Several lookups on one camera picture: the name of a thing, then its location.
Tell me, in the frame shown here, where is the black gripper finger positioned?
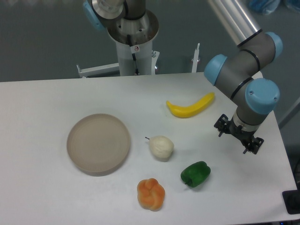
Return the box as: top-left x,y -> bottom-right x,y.
214,114 -> 229,137
242,136 -> 264,154

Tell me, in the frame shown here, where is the yellow toy banana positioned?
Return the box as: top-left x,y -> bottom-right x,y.
166,92 -> 215,119

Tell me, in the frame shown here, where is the green toy bell pepper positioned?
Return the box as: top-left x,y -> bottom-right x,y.
180,161 -> 211,188

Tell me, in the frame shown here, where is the white toy pear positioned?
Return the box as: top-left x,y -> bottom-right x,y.
145,135 -> 174,162

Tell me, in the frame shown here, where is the white metal bracket left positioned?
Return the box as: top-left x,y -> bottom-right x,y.
76,63 -> 120,78

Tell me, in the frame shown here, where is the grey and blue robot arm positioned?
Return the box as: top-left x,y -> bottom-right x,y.
82,0 -> 283,154

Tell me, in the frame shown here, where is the white metal bracket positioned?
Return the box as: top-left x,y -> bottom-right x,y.
191,43 -> 200,73
76,63 -> 120,78

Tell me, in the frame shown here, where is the blue plastic bag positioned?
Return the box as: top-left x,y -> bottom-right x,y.
248,0 -> 281,15

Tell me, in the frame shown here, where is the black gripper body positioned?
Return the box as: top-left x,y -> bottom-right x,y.
229,116 -> 256,144

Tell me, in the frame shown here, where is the black device at table edge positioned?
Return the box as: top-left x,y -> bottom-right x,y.
282,190 -> 300,215

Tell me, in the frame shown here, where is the white metal bracket right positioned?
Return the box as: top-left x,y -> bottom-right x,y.
191,43 -> 200,73

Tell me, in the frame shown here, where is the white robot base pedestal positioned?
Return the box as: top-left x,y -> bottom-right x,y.
108,10 -> 159,76

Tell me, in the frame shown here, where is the beige round plate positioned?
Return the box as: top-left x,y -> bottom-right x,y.
67,114 -> 130,176

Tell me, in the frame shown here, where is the orange knotted bread roll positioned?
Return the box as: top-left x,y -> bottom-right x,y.
137,178 -> 165,211

